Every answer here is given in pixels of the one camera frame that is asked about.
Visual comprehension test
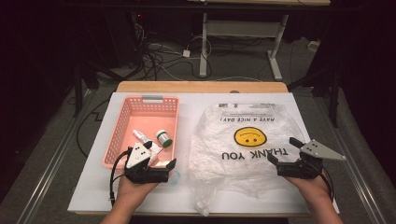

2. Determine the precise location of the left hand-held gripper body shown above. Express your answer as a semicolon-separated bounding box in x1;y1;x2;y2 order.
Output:
124;141;171;185

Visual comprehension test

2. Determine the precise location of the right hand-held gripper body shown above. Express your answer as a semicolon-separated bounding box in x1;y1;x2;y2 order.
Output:
276;138;347;180

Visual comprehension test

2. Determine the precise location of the white squeeze tube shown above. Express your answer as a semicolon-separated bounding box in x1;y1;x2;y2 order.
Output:
132;129;163;167

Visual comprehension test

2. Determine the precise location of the green and white spool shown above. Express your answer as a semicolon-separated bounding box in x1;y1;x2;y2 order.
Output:
155;129;174;148

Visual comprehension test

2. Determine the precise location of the pink perforated plastic basket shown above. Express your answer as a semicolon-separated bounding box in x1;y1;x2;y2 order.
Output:
102;95;180;171

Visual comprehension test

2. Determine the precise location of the clear plastic bag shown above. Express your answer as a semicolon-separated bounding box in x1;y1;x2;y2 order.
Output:
188;102;307;217

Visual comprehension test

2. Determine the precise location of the person's left hand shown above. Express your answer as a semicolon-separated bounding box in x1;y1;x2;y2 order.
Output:
116;175;161;203

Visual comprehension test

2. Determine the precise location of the person's right hand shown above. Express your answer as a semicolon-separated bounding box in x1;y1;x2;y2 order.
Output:
284;174;332;203

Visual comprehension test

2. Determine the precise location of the white board mat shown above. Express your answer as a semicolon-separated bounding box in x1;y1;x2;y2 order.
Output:
67;91;341;217

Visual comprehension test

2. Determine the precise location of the black stand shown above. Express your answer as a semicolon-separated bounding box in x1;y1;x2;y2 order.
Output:
288;65;341;129

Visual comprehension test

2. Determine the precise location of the clear bluish plastic ring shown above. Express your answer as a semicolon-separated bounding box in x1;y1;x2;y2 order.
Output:
169;169;182;187

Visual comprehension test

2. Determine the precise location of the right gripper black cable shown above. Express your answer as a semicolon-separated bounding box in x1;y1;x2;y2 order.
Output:
320;168;336;203

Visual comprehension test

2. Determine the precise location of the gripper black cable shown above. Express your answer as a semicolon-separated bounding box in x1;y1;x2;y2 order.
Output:
108;147;134;207
320;168;336;203

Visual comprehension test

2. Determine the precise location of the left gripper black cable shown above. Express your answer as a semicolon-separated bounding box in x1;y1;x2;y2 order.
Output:
108;147;134;207

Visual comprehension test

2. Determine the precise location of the metal floor rail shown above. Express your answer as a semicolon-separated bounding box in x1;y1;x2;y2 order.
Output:
16;89;98;224
313;95;388;224

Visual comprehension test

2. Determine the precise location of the thin black floor cable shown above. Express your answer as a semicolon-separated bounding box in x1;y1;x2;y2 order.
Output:
76;98;110;159

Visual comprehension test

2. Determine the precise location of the tangle of floor cables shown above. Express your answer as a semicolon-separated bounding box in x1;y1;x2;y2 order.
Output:
132;22;214;82

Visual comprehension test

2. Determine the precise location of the white metal desk frame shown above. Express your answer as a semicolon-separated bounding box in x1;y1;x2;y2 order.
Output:
198;12;290;82

